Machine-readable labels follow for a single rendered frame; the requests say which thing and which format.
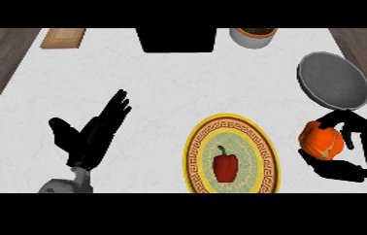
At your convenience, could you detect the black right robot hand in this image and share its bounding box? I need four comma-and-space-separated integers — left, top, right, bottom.
296, 109, 367, 184

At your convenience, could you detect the grey pan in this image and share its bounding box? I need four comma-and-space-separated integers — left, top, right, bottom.
294, 51, 367, 111

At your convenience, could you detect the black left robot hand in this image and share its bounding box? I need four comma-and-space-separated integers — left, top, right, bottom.
47, 88, 132, 172

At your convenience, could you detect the yellow patterned plate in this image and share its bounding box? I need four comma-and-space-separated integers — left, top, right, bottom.
182, 113, 282, 194

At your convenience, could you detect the black appliance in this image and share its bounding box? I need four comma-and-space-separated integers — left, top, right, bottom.
134, 28, 218, 54

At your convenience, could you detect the white plant pot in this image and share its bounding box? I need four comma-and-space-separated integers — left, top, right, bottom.
228, 28, 280, 50

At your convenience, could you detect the red bell pepper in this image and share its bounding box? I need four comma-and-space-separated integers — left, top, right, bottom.
212, 145, 238, 184

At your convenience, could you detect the orange squash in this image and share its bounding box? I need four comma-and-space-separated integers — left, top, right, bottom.
297, 120, 344, 161

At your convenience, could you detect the wooden cutting board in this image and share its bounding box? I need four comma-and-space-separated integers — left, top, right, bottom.
38, 28, 86, 50

